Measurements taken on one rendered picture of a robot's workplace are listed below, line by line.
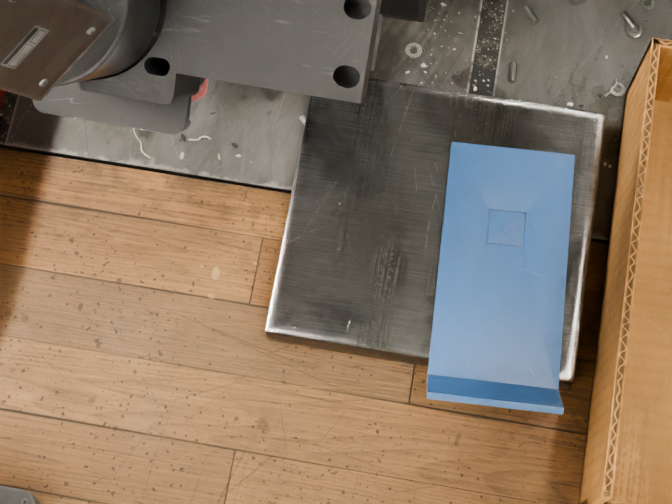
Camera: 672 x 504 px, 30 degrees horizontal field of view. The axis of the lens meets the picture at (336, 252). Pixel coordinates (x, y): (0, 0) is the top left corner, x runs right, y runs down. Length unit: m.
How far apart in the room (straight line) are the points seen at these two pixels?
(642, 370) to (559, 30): 0.21
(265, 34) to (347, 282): 0.26
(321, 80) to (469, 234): 0.26
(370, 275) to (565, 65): 0.18
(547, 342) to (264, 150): 0.20
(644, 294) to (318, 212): 0.19
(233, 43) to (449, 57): 0.32
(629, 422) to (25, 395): 0.33
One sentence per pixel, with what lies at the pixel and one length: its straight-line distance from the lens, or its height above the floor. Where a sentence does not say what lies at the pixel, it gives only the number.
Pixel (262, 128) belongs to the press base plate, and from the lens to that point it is 0.75.
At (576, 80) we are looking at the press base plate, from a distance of 0.77.
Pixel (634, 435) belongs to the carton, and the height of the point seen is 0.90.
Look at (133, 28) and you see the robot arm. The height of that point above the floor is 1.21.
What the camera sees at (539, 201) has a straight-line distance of 0.71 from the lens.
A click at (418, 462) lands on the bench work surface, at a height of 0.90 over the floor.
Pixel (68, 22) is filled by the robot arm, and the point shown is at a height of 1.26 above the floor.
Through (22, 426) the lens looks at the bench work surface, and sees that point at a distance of 0.72.
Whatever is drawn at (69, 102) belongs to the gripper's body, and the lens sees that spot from 0.53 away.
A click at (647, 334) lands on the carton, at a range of 0.72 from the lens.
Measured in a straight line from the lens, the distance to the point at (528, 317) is 0.69.
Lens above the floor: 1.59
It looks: 72 degrees down
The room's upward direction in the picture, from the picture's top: 3 degrees counter-clockwise
